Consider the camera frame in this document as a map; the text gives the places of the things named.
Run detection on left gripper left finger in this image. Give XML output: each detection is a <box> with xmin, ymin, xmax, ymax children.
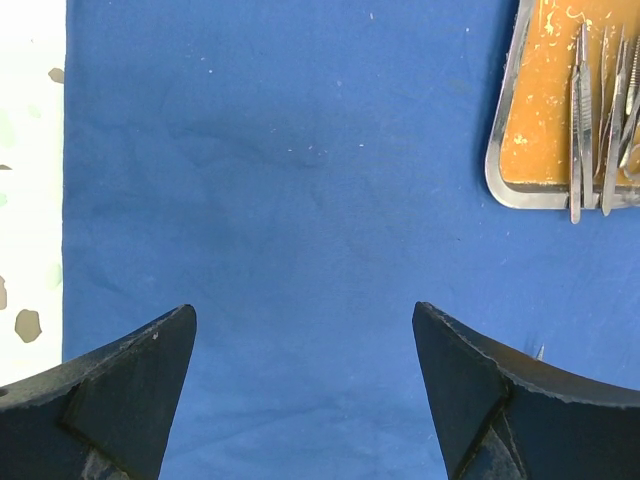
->
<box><xmin>1</xmin><ymin>305</ymin><xmax>197</xmax><ymax>479</ymax></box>

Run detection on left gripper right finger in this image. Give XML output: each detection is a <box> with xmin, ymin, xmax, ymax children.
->
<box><xmin>412</xmin><ymin>302</ymin><xmax>639</xmax><ymax>479</ymax></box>

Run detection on blue surgical cloth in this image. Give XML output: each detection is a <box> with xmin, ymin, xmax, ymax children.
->
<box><xmin>63</xmin><ymin>1</ymin><xmax>639</xmax><ymax>479</ymax></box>

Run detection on steel surgical scissors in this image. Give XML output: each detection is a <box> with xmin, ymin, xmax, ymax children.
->
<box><xmin>535</xmin><ymin>345</ymin><xmax>545</xmax><ymax>361</ymax></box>

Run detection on steel tray orange liner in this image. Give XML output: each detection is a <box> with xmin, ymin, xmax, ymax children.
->
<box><xmin>484</xmin><ymin>1</ymin><xmax>639</xmax><ymax>211</ymax></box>

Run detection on steel scalpel handle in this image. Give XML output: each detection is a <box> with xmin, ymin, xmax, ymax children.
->
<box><xmin>619</xmin><ymin>37</ymin><xmax>639</xmax><ymax>181</ymax></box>

